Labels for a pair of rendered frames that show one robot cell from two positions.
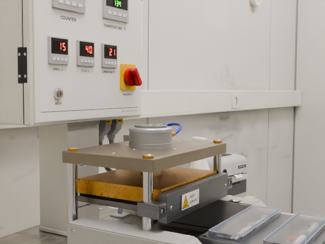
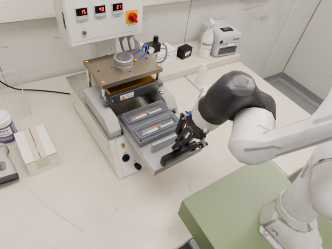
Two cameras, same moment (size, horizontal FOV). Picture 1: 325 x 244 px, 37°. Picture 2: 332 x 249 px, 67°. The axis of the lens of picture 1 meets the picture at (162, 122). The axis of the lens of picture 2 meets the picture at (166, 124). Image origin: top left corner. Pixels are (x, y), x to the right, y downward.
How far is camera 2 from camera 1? 65 cm
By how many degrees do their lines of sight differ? 44
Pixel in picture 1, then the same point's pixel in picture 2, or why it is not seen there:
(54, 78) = (80, 26)
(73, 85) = (93, 27)
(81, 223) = (87, 92)
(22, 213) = not seen: hidden behind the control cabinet
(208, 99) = not seen: outside the picture
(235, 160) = (231, 35)
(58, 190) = not seen: hidden behind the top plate
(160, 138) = (122, 65)
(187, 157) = (128, 79)
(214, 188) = (146, 89)
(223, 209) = (156, 94)
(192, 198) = (128, 95)
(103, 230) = (90, 99)
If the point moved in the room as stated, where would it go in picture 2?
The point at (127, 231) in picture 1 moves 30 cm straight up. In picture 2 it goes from (97, 103) to (89, 32)
